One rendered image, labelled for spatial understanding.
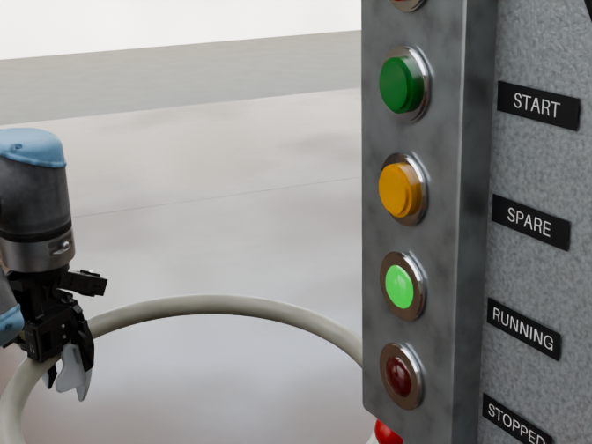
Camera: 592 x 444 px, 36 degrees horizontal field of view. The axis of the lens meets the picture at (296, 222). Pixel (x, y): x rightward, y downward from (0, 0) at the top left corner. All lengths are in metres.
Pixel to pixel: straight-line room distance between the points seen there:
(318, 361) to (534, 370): 2.79
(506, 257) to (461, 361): 0.06
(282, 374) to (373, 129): 2.69
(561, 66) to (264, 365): 2.85
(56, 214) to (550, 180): 0.82
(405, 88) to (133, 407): 2.65
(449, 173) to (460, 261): 0.04
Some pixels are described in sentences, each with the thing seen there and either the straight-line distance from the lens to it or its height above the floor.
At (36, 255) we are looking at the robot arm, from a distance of 1.15.
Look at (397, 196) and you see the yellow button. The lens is 0.43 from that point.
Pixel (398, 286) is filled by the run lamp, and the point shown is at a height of 1.35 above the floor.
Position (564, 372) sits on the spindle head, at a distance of 0.41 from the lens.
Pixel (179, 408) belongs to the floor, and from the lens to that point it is 2.98.
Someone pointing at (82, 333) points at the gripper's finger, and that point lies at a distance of 1.23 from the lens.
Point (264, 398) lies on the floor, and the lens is 3.00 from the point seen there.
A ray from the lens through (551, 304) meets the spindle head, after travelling 0.41.
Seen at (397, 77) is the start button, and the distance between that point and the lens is 0.42.
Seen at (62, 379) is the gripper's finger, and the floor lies 0.95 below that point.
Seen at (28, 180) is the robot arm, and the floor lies 1.23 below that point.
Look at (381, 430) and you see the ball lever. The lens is 0.61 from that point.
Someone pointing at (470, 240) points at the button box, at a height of 1.38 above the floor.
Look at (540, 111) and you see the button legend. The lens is 0.39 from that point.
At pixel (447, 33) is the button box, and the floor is 1.47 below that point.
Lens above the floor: 1.53
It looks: 20 degrees down
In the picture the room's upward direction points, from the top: 2 degrees counter-clockwise
